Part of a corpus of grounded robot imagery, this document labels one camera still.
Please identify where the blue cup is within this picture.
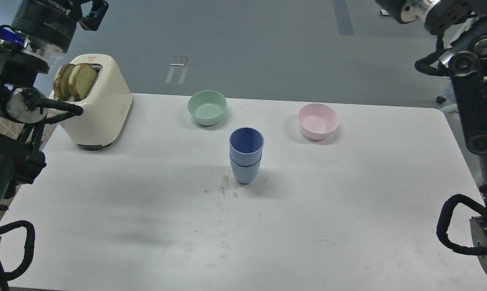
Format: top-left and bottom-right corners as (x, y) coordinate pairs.
(229, 127), (265, 167)
(229, 156), (262, 184)

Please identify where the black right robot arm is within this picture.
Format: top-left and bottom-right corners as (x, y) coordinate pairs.
(378, 0), (487, 275)

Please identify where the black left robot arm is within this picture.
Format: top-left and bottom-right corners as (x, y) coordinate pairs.
(0, 0), (109, 291)

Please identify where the green bowl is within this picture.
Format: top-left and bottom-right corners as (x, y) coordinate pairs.
(187, 90), (227, 127)

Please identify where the pink bowl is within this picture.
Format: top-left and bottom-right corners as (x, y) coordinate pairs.
(297, 103), (340, 141)

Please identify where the cream toaster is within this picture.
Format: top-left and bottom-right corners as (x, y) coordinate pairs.
(59, 54), (133, 151)

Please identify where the toast slice right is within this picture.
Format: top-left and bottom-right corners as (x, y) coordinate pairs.
(68, 63), (98, 101)

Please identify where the toast slice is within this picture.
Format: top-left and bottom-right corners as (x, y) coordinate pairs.
(68, 63), (98, 101)
(53, 64), (76, 101)

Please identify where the toast slice left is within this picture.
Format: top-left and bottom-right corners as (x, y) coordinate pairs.
(53, 64), (76, 101)

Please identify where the white office chair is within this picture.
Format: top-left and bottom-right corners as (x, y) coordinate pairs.
(436, 87), (459, 114)

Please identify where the checkered beige cloth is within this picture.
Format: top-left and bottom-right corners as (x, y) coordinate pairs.
(0, 117), (57, 142)

